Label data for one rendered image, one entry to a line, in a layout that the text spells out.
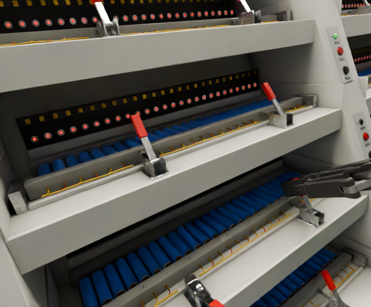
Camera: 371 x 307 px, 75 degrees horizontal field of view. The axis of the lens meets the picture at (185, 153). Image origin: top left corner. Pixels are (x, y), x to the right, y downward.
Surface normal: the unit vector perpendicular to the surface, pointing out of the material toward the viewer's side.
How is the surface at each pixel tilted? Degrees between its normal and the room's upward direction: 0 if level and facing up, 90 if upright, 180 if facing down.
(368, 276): 21
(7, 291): 90
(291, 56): 90
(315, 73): 90
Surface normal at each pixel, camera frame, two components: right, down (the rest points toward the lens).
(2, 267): 0.44, -0.11
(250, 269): -0.14, -0.92
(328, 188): -0.89, 0.34
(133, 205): 0.52, 0.24
